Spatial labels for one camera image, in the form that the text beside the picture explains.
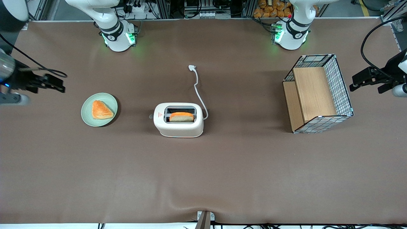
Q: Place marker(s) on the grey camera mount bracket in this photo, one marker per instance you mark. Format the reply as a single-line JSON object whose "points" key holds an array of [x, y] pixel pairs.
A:
{"points": [[205, 221]]}

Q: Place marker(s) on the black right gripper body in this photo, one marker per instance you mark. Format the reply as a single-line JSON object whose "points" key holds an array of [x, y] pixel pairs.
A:
{"points": [[23, 79]]}

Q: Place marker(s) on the bag of bread rolls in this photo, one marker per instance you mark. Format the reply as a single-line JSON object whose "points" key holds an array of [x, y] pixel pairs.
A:
{"points": [[272, 8]]}

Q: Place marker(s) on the light green round plate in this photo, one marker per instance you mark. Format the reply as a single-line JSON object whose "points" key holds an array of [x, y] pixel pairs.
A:
{"points": [[87, 116]]}

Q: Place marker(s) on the toast bread slice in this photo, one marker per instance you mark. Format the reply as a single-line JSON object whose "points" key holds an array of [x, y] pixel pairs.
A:
{"points": [[181, 117]]}

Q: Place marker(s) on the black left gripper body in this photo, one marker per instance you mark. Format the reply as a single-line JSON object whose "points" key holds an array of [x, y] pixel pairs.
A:
{"points": [[386, 73]]}

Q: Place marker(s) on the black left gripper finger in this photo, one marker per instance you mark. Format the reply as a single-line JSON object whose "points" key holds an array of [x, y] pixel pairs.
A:
{"points": [[365, 78], [386, 88]]}

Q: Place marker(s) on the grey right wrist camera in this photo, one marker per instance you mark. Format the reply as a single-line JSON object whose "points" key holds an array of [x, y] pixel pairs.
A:
{"points": [[14, 98]]}

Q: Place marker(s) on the white two-slot toaster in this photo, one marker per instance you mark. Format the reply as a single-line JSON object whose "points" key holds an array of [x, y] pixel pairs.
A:
{"points": [[179, 128]]}

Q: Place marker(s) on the white power strip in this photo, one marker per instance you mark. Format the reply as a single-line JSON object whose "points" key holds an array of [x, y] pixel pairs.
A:
{"points": [[138, 8]]}

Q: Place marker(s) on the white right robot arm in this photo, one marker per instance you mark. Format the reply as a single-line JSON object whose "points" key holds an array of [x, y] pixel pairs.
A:
{"points": [[115, 35]]}

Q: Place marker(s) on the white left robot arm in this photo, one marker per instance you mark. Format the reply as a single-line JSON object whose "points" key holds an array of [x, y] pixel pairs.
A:
{"points": [[291, 35]]}

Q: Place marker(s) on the triangular golden pastry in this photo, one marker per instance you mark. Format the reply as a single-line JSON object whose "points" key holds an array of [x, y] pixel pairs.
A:
{"points": [[101, 110]]}

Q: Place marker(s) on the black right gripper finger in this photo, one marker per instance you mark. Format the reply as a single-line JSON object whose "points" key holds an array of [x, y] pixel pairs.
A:
{"points": [[54, 83], [33, 89]]}

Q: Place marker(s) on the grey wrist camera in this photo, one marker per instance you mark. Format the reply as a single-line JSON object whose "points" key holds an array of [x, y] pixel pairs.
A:
{"points": [[400, 90], [14, 98]]}

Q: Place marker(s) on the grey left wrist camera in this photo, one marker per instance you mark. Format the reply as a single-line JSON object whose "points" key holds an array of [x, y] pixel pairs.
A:
{"points": [[400, 90]]}

